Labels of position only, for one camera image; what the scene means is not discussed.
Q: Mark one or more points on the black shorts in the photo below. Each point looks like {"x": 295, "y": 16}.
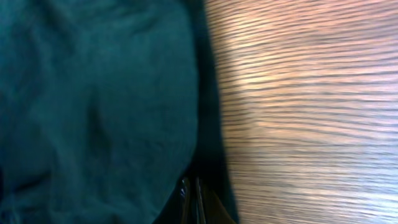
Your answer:
{"x": 106, "y": 105}

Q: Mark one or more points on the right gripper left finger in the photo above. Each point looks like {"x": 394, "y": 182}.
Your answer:
{"x": 183, "y": 206}

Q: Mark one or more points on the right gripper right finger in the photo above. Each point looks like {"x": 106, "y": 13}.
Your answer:
{"x": 210, "y": 210}

